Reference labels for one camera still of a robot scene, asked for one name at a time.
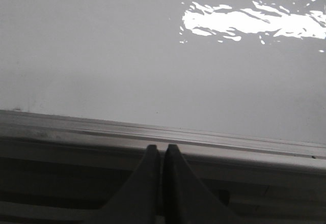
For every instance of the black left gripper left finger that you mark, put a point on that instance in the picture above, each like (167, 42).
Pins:
(135, 202)

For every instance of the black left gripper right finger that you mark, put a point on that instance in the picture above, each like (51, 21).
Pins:
(186, 199)

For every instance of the aluminium whiteboard tray rail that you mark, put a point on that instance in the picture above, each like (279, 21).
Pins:
(62, 170)

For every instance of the white whiteboard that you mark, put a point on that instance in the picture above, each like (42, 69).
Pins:
(245, 67)

